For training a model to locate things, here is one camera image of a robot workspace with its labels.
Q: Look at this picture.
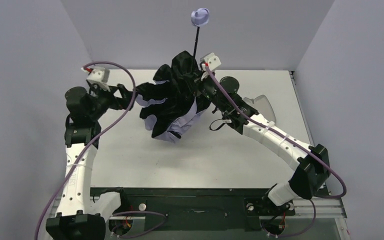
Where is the lilac black umbrella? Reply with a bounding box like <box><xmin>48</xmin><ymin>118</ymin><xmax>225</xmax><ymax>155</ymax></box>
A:
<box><xmin>134</xmin><ymin>7</ymin><xmax>213</xmax><ymax>144</ymax></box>

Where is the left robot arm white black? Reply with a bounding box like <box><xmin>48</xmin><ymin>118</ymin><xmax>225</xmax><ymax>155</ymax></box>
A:
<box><xmin>45</xmin><ymin>83</ymin><xmax>137</xmax><ymax>240</ymax></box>

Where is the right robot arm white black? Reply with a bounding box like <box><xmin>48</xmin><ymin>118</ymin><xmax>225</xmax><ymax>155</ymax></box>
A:
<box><xmin>195</xmin><ymin>76</ymin><xmax>331</xmax><ymax>206</ymax></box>

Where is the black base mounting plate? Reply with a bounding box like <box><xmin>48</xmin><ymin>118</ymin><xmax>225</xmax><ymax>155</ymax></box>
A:
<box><xmin>89</xmin><ymin>187</ymin><xmax>296</xmax><ymax>232</ymax></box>

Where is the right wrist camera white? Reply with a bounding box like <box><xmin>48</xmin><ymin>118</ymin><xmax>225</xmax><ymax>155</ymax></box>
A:
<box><xmin>199</xmin><ymin>52</ymin><xmax>222</xmax><ymax>80</ymax></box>

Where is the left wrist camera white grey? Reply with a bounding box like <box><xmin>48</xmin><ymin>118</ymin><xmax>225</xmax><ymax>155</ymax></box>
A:
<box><xmin>81</xmin><ymin>66</ymin><xmax>111</xmax><ymax>92</ymax></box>

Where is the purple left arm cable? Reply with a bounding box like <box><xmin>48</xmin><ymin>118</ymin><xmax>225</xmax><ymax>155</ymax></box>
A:
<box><xmin>33</xmin><ymin>61</ymin><xmax>168</xmax><ymax>240</ymax></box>

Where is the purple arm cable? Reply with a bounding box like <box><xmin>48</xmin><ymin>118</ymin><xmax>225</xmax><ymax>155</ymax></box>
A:
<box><xmin>201</xmin><ymin>64</ymin><xmax>348</xmax><ymax>239</ymax></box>
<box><xmin>33</xmin><ymin>61</ymin><xmax>168</xmax><ymax>240</ymax></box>

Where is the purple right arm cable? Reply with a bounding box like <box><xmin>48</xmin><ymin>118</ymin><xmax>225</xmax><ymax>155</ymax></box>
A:
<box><xmin>201</xmin><ymin>64</ymin><xmax>348</xmax><ymax>239</ymax></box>

